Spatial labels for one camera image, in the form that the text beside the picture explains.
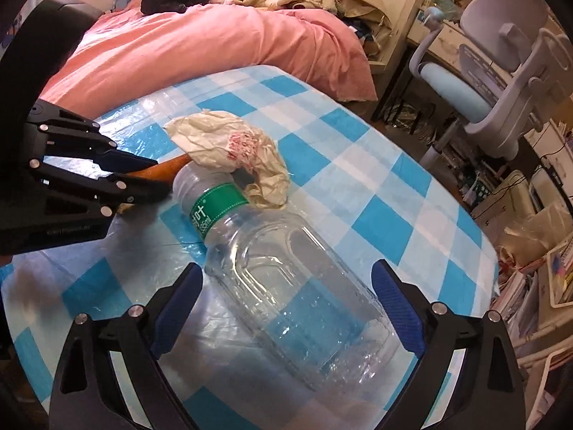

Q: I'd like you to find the clear plastic bottle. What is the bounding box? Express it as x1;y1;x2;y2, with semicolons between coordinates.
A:
172;161;401;392

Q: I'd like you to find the pink blanket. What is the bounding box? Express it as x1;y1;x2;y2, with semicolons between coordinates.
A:
38;0;379;108

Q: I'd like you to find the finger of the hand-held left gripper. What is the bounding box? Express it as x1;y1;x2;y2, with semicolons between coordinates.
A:
24;103;159;174
27;158;174;220

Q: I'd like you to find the grey and blue office chair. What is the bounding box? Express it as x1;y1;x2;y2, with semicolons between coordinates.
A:
407;0;573;171

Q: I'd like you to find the khaki fabric bag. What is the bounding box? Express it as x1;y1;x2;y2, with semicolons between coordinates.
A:
331;0;392;57

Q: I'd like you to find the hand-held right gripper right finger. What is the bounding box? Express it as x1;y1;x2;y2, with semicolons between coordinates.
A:
371;259;526;430

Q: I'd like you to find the white crumpled plastic bag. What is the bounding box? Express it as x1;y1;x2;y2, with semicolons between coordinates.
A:
163;110;292;210

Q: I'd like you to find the orange peel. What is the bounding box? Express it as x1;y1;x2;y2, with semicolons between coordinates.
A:
119;152;191;213

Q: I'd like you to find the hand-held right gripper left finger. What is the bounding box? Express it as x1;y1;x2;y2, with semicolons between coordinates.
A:
47;262;204;430

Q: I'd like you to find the white storage box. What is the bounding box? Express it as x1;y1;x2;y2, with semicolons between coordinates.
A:
470;170;538;220

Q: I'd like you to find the blue checked tablecloth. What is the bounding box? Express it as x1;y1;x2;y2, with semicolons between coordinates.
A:
0;65;500;430

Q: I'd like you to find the crumpled clear plastic bag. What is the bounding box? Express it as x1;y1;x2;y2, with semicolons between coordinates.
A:
504;201;573;261

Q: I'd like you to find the white book shelf rack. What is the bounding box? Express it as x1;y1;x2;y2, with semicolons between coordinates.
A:
492;228;573;368

